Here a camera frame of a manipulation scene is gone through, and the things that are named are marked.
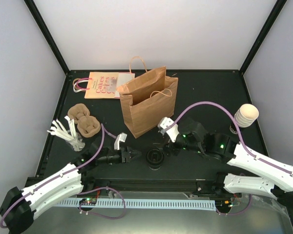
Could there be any black takeout coffee cup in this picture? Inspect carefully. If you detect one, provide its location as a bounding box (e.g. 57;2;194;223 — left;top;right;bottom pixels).
146;148;167;171

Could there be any brown pulp cup carrier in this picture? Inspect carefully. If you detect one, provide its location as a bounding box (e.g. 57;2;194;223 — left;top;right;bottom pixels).
67;103;101;138

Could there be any brown paper bag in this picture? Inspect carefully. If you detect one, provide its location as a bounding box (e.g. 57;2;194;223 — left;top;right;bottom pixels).
117;66;178;138

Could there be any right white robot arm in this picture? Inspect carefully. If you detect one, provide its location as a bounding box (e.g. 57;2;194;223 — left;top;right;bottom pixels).
157;117;293;209

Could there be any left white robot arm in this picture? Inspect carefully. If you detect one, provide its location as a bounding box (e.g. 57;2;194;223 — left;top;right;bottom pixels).
0;133;142;234

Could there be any stack of white paper cups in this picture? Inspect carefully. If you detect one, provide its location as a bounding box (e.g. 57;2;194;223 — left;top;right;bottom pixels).
234;104;259;128

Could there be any white plastic cutlery bundle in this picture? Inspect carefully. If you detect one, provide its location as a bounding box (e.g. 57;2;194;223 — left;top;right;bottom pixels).
47;116;85;152

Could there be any printed orange paper bag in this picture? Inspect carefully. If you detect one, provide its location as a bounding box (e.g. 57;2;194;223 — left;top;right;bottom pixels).
73;72;135;99

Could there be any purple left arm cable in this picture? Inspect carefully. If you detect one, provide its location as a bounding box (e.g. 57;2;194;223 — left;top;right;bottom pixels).
0;123;106;229

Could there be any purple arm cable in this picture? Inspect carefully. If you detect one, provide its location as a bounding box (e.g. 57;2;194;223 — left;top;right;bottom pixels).
166;101;293;177
0;123;106;229

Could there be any purple cable loop at rail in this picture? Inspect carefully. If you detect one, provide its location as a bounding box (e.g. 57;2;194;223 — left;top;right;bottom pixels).
78;181;129;216

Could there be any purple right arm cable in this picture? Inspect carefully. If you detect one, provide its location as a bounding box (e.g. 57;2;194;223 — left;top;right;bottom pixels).
166;101;293;177

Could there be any perforated white metal rail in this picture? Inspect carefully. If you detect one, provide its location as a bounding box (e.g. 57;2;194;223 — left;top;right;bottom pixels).
54;197;216;211

